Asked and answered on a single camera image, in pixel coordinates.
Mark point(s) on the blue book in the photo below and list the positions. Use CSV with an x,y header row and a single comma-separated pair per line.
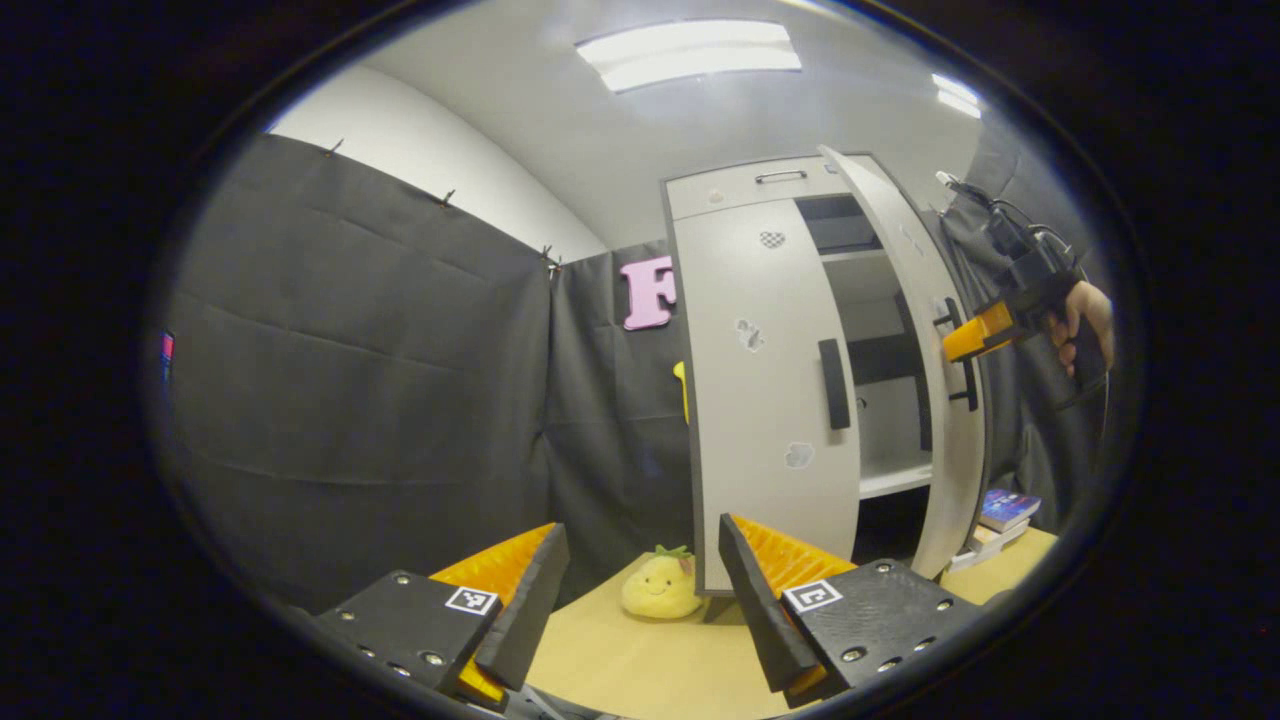
x,y
1010,508

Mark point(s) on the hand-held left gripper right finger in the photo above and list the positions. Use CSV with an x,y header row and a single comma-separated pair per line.
x,y
755,610

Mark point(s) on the cream cover book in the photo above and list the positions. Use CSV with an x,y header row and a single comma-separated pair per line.
x,y
1000,538

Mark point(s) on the yellow plush toy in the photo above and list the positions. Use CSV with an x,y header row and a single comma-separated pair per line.
x,y
660,595

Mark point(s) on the grey cabinet door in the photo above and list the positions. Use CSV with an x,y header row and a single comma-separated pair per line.
x,y
955,480
760,440

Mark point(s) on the grey double-door shoe cabinet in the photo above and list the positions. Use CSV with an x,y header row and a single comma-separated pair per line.
x,y
730,190

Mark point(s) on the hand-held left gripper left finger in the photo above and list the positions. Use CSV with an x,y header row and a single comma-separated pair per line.
x,y
530,610

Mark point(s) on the white cover book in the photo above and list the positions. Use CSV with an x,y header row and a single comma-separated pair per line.
x,y
970,558

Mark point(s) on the large ceiling light panel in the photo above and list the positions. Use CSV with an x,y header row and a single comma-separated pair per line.
x,y
690,52

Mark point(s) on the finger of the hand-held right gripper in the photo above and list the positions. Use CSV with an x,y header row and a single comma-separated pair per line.
x,y
975,333

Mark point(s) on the small ceiling light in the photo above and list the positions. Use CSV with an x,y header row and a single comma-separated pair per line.
x,y
956,95

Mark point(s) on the black backdrop cloth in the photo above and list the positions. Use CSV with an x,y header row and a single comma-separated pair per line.
x,y
350,380

